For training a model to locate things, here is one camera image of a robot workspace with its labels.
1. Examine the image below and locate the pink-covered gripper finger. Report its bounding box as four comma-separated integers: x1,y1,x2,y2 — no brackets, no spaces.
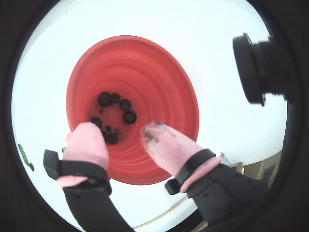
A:
140,121,269,221
43,122,136,232

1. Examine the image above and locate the red collapsible silicone cup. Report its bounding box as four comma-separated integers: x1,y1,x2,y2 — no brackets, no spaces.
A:
65,35,200,186

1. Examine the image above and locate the large green leaf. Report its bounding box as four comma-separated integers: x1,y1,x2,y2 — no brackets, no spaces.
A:
17,144,29,165

